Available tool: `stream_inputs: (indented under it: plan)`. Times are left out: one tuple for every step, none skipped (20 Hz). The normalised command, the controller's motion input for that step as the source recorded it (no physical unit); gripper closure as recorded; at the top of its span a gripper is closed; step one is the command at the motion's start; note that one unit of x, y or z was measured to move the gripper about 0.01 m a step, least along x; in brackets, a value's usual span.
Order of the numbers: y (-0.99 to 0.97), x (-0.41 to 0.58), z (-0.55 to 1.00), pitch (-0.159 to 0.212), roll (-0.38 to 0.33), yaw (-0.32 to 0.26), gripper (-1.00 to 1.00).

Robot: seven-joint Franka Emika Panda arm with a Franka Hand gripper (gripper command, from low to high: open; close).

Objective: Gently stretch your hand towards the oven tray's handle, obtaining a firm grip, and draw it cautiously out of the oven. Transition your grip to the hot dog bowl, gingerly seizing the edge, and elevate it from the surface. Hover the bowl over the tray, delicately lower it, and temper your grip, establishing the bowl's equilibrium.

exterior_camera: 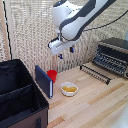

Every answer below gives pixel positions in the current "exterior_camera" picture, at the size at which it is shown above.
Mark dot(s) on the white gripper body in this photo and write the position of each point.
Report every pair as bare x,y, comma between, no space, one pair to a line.
61,46

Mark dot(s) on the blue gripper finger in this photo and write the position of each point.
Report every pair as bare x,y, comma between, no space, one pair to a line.
60,56
72,50

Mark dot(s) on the white bowl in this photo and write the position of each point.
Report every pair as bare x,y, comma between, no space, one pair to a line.
68,93

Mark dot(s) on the white black Franka robot arm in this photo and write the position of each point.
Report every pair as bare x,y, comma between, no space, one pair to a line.
75,16

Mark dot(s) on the black toaster oven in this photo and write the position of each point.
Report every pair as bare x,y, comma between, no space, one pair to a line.
115,45

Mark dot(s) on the red plastic cup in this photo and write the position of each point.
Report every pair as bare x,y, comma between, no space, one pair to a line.
52,76

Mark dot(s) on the dark blue book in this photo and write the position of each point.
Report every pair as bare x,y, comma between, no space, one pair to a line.
43,80

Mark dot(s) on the yellow food pieces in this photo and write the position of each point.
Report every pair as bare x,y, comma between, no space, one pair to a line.
69,89

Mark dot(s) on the beige woven folding screen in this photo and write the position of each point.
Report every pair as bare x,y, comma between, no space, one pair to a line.
30,33

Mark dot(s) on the black fabric storage box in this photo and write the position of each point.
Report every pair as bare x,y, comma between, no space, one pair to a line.
20,96

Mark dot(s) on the thin black pole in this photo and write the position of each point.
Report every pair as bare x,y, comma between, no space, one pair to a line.
6,30

